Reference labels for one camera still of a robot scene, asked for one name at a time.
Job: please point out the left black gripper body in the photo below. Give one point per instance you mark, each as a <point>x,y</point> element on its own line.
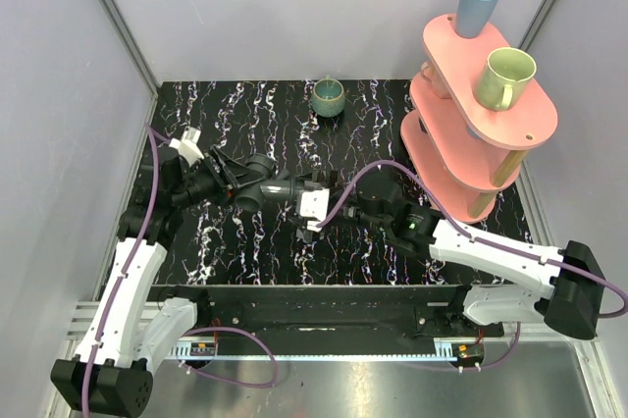
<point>216,174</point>

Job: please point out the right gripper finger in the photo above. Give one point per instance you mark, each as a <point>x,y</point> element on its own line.
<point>325,178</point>
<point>307,235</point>

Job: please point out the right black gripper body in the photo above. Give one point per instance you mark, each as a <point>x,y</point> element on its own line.
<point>353,213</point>

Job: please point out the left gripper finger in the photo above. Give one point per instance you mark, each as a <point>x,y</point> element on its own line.
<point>241,182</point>
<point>226,166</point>

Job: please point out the dark grey pipe tee fitting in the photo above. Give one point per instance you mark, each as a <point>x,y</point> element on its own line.
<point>271,186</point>

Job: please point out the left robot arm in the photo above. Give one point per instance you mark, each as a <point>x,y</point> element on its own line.
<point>111,372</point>

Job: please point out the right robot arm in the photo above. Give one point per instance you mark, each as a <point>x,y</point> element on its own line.
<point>558,286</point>

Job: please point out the teal ceramic bowl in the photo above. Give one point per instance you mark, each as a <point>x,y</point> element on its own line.
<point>328,98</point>

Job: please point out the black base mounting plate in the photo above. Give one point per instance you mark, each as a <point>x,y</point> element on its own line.
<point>419,311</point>

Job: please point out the green ceramic mug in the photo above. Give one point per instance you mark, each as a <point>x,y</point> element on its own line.
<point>505,76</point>

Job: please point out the blue plastic cup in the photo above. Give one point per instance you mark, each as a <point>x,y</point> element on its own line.
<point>472,16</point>

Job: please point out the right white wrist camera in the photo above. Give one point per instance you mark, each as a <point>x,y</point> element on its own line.
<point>312,207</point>

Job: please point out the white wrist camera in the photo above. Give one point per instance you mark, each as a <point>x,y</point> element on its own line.
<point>312,207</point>
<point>187,146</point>

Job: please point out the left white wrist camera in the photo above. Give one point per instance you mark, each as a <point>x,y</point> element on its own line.
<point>187,146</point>

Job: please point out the aluminium rail frame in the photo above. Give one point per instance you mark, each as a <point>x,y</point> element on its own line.
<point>236,342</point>

